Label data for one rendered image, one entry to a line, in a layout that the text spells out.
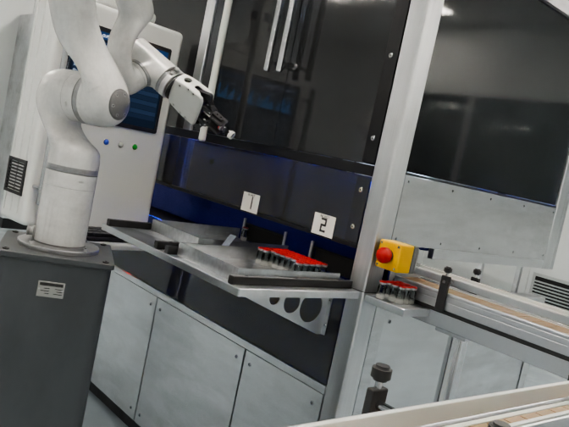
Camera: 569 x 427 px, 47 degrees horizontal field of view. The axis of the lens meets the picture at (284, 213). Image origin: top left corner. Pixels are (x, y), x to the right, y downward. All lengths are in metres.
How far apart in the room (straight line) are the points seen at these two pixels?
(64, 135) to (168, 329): 1.03
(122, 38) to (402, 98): 0.72
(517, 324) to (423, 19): 0.78
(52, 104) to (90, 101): 0.12
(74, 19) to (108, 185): 0.93
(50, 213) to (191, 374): 0.93
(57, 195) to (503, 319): 1.08
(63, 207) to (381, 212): 0.78
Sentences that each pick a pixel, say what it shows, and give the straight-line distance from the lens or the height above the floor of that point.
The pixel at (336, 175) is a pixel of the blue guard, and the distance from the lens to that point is 1.82.
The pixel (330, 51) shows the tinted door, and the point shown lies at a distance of 1.95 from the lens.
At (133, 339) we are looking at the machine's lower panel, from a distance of 2.65.
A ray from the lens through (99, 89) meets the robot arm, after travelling 1.55.
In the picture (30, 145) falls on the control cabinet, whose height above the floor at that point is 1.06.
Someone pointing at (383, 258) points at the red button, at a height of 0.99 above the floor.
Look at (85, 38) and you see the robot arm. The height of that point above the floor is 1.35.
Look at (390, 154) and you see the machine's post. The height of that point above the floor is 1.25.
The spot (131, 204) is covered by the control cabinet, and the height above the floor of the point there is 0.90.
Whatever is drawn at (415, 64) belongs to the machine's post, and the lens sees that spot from 1.72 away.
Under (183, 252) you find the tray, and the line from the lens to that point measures 1.69.
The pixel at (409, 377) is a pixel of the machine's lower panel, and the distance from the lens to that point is 2.01.
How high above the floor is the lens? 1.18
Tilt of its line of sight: 5 degrees down
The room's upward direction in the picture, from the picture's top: 12 degrees clockwise
